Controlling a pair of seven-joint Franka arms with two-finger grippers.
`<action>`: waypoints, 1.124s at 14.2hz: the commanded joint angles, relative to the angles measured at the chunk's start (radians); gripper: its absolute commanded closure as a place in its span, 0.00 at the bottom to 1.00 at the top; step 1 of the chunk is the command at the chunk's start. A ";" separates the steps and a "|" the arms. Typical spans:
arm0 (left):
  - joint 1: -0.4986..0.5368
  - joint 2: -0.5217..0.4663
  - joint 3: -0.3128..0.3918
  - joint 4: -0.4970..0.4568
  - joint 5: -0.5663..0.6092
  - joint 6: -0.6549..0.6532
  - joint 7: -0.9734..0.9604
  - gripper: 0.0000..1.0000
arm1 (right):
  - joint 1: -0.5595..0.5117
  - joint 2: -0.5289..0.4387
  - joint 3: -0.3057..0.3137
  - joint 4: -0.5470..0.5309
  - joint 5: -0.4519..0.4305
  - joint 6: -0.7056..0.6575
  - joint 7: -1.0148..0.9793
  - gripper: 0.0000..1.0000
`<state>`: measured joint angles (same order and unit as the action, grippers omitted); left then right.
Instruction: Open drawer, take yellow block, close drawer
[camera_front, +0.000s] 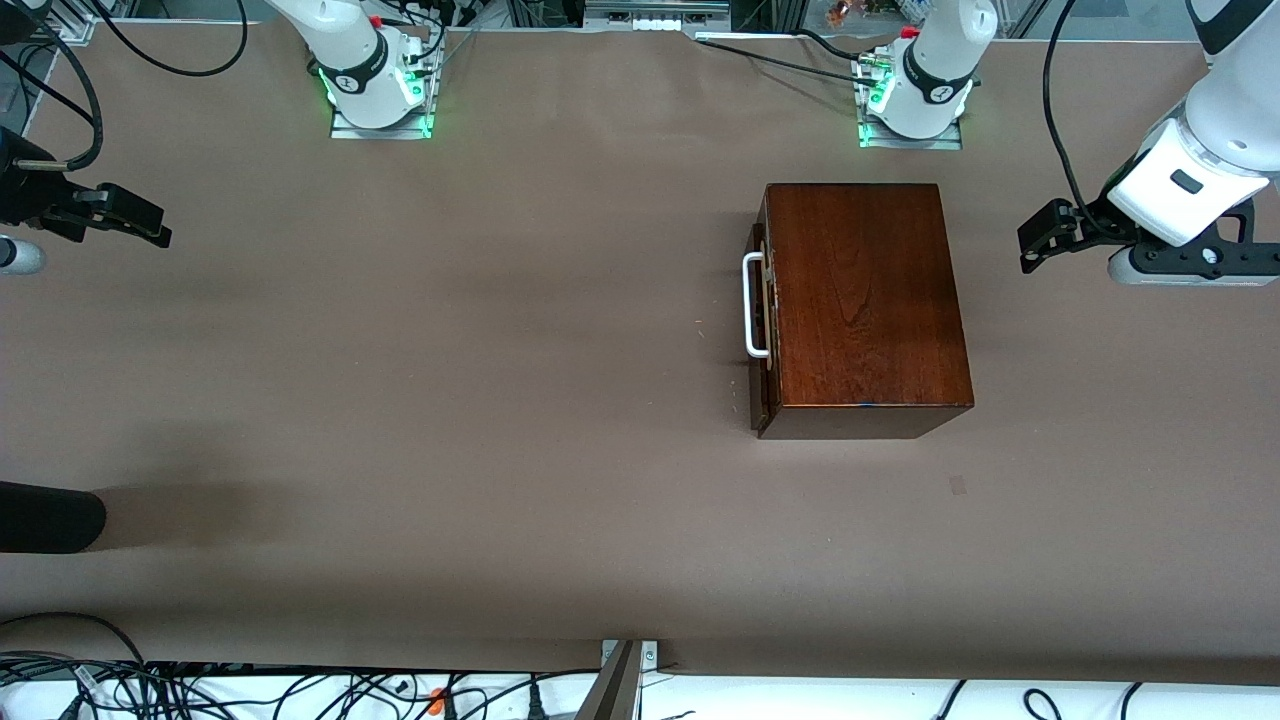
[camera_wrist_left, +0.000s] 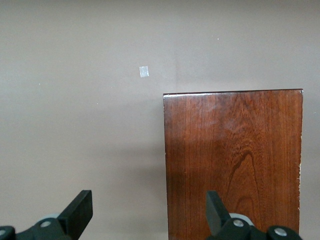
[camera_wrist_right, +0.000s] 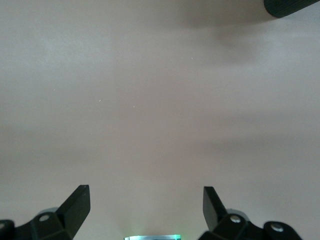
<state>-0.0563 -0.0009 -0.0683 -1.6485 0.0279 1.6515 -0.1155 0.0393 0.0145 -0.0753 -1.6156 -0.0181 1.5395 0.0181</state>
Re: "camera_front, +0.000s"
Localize black looping cable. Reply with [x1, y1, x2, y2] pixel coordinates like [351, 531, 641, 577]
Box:
[95, 0, 249, 78]

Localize wooden drawer with white handle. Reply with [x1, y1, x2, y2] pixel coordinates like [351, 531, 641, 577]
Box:
[742, 222, 773, 431]

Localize white power strip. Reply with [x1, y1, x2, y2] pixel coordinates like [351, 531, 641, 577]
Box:
[585, 0, 733, 33]

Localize tangled black cables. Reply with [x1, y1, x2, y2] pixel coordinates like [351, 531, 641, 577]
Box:
[0, 612, 601, 720]

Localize black cable across table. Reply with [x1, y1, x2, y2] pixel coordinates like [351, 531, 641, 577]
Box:
[695, 28, 893, 86]

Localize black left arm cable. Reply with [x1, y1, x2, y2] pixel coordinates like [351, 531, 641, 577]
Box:
[1042, 0, 1101, 226]

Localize metal table bracket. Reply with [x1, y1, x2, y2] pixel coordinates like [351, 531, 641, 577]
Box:
[575, 640, 659, 720]

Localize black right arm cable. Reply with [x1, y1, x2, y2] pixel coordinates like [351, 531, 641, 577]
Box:
[0, 45, 103, 171]

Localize dark brown wooden cabinet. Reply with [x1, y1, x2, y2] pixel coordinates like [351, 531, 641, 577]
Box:
[750, 182, 975, 441]

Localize aluminium frame profile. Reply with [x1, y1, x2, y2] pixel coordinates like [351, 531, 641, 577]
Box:
[0, 0, 96, 46]

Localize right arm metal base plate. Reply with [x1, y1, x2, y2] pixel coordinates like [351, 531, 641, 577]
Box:
[330, 60, 434, 141]

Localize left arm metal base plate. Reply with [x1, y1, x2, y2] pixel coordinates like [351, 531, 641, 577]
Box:
[858, 55, 964, 151]

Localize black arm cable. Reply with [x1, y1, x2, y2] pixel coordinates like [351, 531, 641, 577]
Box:
[0, 45, 103, 171]
[1042, 0, 1101, 226]

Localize black cylinder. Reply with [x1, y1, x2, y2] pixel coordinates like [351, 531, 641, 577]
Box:
[0, 480, 107, 554]

